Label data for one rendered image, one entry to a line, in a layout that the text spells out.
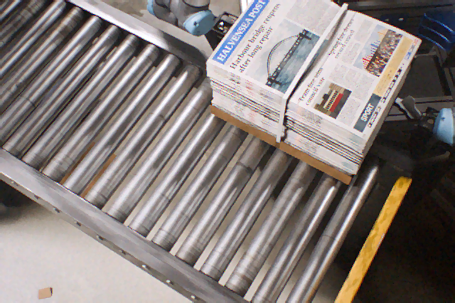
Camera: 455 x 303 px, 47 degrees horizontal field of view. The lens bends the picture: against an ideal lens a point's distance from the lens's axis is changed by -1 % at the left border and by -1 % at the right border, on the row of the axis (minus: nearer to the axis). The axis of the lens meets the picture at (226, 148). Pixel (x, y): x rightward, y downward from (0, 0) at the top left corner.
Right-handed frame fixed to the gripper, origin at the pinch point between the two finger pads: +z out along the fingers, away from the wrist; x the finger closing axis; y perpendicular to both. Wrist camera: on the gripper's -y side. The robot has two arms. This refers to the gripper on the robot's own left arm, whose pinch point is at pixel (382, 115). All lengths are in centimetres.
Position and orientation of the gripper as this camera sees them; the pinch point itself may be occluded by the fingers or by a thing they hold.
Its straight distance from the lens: 139.0
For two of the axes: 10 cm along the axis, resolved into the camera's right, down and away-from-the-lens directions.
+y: -0.2, -4.5, -8.9
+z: -8.5, -4.6, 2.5
